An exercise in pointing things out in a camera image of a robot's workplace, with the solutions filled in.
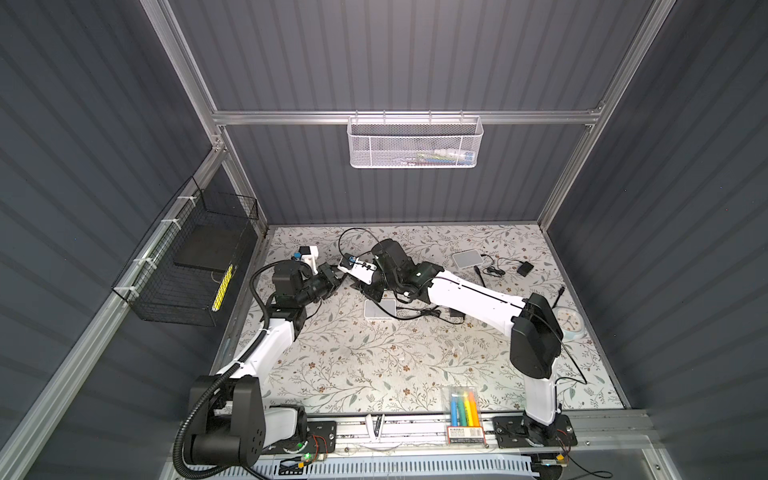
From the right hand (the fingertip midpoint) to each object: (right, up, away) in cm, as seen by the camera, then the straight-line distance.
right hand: (357, 280), depth 82 cm
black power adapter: (+58, +2, +23) cm, 62 cm away
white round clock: (+65, -14, +9) cm, 67 cm away
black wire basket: (-41, +3, -10) cm, 42 cm away
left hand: (-1, +4, -2) cm, 4 cm away
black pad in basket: (-37, +9, -7) cm, 38 cm away
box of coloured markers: (+28, -34, -7) cm, 45 cm away
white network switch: (+38, +6, +26) cm, 46 cm away
